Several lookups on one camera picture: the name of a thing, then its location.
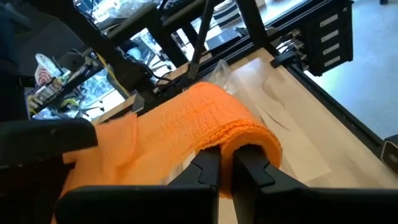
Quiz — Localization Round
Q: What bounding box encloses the black frame post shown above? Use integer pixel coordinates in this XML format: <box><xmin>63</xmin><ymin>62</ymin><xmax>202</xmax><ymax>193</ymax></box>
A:
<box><xmin>141</xmin><ymin>6</ymin><xmax>189</xmax><ymax>68</ymax></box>
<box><xmin>235</xmin><ymin>0</ymin><xmax>274</xmax><ymax>55</ymax></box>

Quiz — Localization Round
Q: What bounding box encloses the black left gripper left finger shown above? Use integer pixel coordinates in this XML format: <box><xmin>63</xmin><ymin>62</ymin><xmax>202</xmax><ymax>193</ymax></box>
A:
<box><xmin>55</xmin><ymin>145</ymin><xmax>223</xmax><ymax>224</ymax></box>

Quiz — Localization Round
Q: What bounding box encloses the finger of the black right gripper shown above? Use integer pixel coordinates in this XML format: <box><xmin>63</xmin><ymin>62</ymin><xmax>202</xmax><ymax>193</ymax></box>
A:
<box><xmin>0</xmin><ymin>117</ymin><xmax>99</xmax><ymax>170</ymax></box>
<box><xmin>0</xmin><ymin>161</ymin><xmax>76</xmax><ymax>224</ymax></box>

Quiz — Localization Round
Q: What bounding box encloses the clear zipper bag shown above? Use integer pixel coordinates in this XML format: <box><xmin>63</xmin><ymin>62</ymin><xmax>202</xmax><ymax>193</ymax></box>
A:
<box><xmin>229</xmin><ymin>57</ymin><xmax>332</xmax><ymax>184</ymax></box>

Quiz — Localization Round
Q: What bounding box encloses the black table-level camera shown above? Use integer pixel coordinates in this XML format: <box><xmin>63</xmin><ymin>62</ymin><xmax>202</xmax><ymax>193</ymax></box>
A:
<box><xmin>380</xmin><ymin>134</ymin><xmax>398</xmax><ymax>177</ymax></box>

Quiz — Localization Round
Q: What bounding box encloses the black drawer unit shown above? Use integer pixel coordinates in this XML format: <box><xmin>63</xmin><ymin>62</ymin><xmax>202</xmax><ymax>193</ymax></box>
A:
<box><xmin>298</xmin><ymin>0</ymin><xmax>355</xmax><ymax>77</ymax></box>

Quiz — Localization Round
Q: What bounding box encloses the yellow hanging cable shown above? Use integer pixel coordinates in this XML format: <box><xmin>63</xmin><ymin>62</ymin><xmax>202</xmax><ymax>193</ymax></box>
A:
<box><xmin>95</xmin><ymin>52</ymin><xmax>131</xmax><ymax>99</ymax></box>

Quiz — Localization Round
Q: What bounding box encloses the black diagonal frame strut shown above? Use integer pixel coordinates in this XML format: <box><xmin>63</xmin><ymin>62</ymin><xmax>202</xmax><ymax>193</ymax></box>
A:
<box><xmin>186</xmin><ymin>0</ymin><xmax>217</xmax><ymax>80</ymax></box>

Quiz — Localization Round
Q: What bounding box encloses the orange elastic bandage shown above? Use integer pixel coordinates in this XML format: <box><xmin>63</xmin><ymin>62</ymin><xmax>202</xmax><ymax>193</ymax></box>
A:
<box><xmin>51</xmin><ymin>81</ymin><xmax>284</xmax><ymax>224</ymax></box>

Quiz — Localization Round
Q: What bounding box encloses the crinkled clear plastic bag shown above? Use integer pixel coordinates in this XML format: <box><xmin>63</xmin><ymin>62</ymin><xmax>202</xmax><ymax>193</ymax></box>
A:
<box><xmin>207</xmin><ymin>58</ymin><xmax>242</xmax><ymax>97</ymax></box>

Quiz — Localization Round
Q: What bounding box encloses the black corner clamp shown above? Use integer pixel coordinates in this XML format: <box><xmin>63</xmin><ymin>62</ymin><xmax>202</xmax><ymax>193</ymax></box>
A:
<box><xmin>269</xmin><ymin>50</ymin><xmax>302</xmax><ymax>69</ymax></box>

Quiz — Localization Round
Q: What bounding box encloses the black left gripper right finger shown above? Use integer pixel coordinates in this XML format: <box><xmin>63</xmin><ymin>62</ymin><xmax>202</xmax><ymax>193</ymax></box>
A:
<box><xmin>231</xmin><ymin>144</ymin><xmax>398</xmax><ymax>224</ymax></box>

